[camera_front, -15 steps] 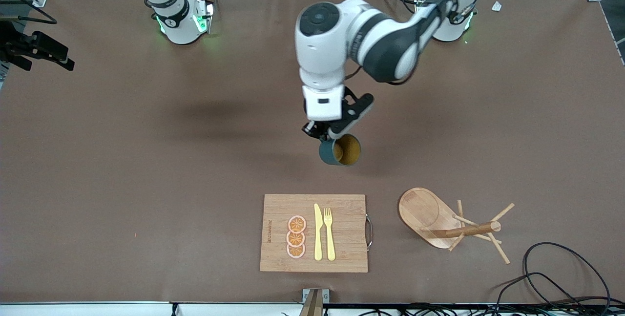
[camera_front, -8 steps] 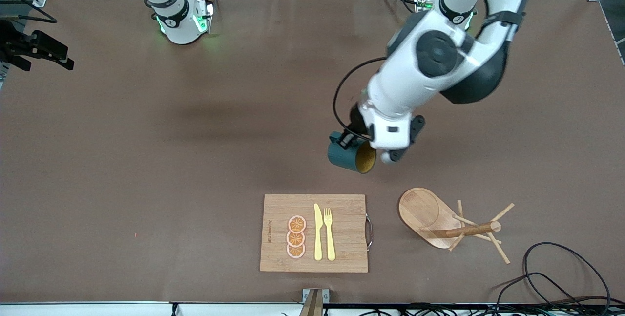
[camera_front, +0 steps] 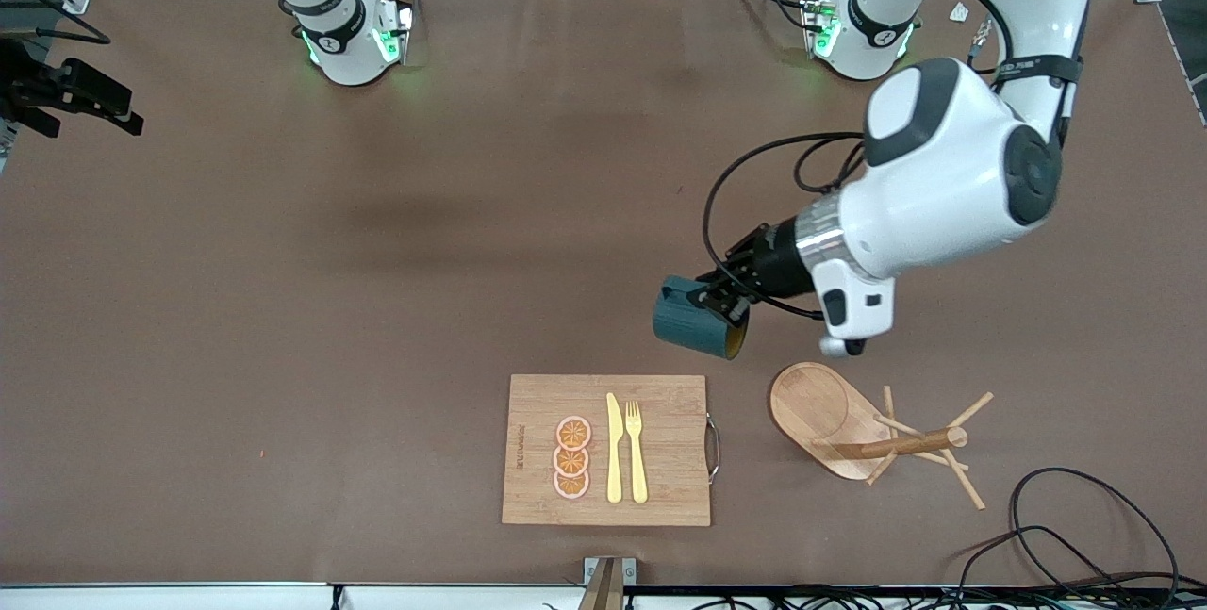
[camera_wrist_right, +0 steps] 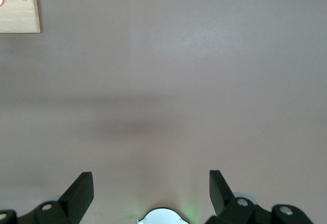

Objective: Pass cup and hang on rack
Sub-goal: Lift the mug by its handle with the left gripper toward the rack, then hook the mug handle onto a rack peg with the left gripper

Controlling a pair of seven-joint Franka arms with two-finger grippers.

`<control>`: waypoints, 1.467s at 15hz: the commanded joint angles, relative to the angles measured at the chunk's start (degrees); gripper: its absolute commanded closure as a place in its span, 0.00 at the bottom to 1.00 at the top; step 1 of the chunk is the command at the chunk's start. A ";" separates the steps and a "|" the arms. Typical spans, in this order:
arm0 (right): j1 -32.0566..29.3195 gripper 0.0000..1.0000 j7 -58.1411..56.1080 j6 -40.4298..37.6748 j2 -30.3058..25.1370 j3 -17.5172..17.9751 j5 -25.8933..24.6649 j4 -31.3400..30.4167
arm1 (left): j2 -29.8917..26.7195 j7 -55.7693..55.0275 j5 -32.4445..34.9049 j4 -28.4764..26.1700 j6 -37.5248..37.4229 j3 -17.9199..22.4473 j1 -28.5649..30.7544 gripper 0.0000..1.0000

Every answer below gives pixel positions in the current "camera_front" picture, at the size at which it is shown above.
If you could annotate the white table edge rail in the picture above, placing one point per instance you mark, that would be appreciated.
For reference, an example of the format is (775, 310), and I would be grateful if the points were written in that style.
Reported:
(189, 599)

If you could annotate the yellow plastic fork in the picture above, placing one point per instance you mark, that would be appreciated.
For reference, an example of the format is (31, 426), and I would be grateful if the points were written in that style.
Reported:
(637, 464)

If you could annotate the white paper scrap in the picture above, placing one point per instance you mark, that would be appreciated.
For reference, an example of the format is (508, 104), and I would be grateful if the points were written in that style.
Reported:
(959, 12)

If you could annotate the toy orange slice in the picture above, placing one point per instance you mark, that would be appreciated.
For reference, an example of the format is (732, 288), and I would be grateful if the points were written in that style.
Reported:
(573, 433)

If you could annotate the brown post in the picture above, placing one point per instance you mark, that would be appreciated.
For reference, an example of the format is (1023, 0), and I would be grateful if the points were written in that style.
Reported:
(603, 591)

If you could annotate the yellow plastic knife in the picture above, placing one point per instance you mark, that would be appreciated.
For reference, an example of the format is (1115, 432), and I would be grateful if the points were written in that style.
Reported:
(614, 459)

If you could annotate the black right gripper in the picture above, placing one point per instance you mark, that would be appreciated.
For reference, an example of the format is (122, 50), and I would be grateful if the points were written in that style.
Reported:
(38, 89)

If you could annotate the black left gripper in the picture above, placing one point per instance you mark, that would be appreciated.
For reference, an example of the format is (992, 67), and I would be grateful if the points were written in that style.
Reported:
(775, 266)

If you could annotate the small metal bracket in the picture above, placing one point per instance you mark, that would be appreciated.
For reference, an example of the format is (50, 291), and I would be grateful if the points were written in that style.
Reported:
(630, 570)

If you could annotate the wooden mug rack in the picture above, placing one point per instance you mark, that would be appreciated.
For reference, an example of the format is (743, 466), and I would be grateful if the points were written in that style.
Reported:
(820, 407)

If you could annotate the dark teal mug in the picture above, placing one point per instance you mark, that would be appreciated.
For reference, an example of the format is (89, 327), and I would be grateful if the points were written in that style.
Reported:
(688, 327)

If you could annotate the bamboo cutting board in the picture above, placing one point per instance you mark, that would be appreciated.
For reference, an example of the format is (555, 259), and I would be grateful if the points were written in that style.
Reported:
(660, 403)

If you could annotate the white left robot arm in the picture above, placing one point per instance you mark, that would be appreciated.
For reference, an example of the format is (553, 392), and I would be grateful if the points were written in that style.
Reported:
(943, 186)

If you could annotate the brown table mat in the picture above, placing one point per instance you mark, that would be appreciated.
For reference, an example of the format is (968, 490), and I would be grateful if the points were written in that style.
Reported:
(189, 403)

